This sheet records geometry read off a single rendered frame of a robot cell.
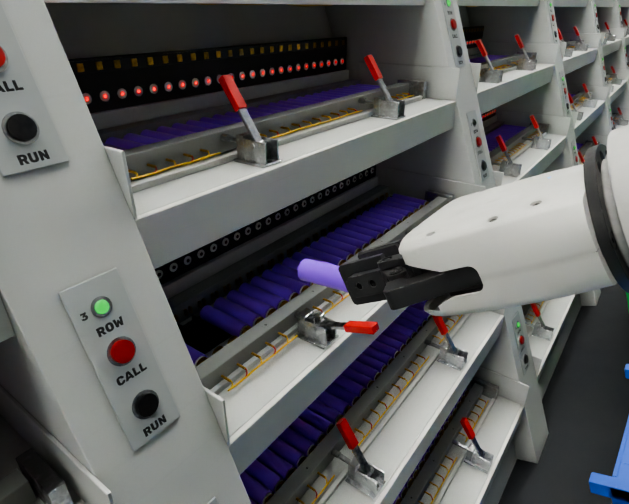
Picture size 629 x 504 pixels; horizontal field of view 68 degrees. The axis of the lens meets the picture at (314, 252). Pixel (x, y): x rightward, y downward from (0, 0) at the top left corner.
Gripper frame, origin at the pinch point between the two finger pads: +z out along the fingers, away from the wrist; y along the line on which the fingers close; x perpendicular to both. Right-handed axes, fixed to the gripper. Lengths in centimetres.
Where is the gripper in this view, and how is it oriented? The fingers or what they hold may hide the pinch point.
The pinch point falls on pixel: (378, 272)
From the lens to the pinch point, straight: 33.9
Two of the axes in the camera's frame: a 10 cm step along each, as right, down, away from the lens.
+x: 4.1, 9.0, 1.3
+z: -6.9, 2.1, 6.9
